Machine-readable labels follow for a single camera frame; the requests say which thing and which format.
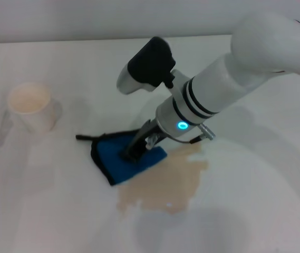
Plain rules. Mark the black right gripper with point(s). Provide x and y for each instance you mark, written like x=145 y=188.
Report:
x=145 y=137

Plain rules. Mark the blue rag with black trim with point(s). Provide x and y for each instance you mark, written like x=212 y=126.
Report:
x=112 y=160

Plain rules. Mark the white paper cup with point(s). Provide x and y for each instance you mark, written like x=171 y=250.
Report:
x=33 y=116

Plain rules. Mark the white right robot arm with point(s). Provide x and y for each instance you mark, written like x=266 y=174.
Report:
x=231 y=79

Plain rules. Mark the brown water stain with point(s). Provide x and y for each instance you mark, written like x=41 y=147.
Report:
x=165 y=184

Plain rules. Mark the black and white right wrist camera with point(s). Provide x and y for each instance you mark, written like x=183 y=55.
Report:
x=149 y=68

